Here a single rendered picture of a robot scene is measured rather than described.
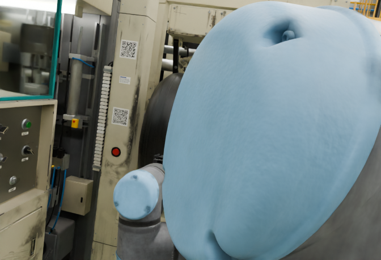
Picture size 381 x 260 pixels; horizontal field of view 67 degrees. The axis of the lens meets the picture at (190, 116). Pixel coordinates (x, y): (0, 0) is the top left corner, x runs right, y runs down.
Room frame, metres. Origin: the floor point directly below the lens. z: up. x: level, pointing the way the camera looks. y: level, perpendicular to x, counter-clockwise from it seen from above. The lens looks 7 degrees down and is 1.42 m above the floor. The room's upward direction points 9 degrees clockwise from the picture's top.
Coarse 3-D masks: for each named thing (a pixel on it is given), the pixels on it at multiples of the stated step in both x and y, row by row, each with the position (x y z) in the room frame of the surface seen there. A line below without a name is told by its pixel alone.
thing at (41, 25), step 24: (0, 0) 0.85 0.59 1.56; (24, 0) 0.94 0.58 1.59; (48, 0) 1.04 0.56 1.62; (0, 24) 0.85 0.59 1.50; (24, 24) 0.94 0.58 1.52; (48, 24) 1.05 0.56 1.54; (0, 48) 0.86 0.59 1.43; (24, 48) 0.95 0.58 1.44; (48, 48) 1.07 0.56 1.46; (0, 72) 0.86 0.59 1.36; (24, 72) 0.96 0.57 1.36; (48, 72) 1.08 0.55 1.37; (0, 96) 0.87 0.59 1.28; (24, 96) 0.97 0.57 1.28; (48, 96) 1.08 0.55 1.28
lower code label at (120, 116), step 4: (116, 108) 1.23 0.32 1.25; (120, 108) 1.23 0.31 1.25; (116, 112) 1.23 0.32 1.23; (120, 112) 1.23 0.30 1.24; (124, 112) 1.23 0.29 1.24; (128, 112) 1.23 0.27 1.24; (112, 116) 1.24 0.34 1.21; (116, 116) 1.23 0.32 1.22; (120, 116) 1.23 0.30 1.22; (124, 116) 1.23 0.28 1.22; (128, 116) 1.22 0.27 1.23; (112, 120) 1.24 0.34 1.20; (116, 120) 1.23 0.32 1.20; (120, 120) 1.23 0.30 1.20; (124, 120) 1.23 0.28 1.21; (120, 124) 1.23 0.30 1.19; (124, 124) 1.23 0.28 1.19
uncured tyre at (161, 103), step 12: (168, 84) 1.12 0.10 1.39; (156, 96) 1.08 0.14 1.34; (168, 96) 1.07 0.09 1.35; (156, 108) 1.04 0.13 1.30; (168, 108) 1.03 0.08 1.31; (144, 120) 1.06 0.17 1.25; (156, 120) 1.02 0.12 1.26; (168, 120) 1.01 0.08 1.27; (144, 132) 1.03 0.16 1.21; (156, 132) 1.01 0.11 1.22; (144, 144) 1.02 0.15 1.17; (156, 144) 1.00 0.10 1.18; (144, 156) 1.02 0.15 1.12
